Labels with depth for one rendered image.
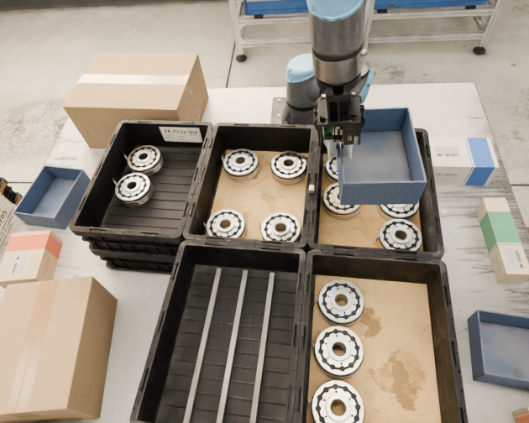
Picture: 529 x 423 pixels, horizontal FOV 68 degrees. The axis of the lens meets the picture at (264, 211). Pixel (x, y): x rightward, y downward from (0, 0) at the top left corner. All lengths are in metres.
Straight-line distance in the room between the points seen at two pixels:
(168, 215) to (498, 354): 0.91
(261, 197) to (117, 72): 0.74
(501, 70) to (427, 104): 1.55
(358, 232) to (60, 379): 0.77
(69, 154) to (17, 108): 1.74
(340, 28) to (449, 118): 1.04
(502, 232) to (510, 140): 1.45
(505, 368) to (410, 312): 0.28
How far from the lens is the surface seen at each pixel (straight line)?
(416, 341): 0.95
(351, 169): 0.84
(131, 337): 1.15
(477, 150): 1.36
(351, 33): 0.59
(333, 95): 0.62
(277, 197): 1.10
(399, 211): 1.06
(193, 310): 0.98
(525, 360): 1.16
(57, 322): 1.06
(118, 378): 1.13
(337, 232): 1.04
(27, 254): 1.33
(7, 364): 1.09
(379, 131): 0.92
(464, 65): 3.10
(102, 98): 1.46
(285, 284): 0.97
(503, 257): 1.19
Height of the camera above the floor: 1.71
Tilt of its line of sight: 55 degrees down
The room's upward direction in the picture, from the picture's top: 9 degrees counter-clockwise
